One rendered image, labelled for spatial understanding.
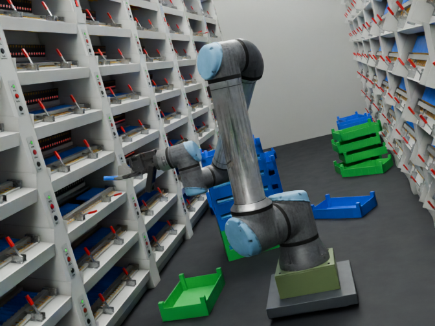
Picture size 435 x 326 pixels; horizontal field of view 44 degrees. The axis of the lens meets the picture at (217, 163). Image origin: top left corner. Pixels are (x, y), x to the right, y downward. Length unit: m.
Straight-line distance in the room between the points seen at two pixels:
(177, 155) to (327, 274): 0.73
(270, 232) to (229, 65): 0.58
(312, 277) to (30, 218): 1.01
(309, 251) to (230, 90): 0.65
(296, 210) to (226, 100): 0.47
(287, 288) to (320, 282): 0.12
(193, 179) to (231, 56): 0.57
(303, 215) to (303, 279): 0.23
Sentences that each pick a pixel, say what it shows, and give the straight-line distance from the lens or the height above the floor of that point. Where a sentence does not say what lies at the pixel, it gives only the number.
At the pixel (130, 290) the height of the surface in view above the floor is 0.10.
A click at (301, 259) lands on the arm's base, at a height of 0.19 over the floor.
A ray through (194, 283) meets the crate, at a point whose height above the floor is 0.02.
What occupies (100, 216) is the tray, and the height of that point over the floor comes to 0.46.
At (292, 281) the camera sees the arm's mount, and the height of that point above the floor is 0.12.
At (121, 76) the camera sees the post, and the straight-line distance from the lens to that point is 3.25.
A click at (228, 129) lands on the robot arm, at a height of 0.71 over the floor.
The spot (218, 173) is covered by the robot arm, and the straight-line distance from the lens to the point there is 2.22.
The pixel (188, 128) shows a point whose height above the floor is 0.60.
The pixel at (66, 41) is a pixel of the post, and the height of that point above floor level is 1.22.
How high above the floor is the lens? 0.89
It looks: 9 degrees down
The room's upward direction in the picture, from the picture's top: 15 degrees counter-clockwise
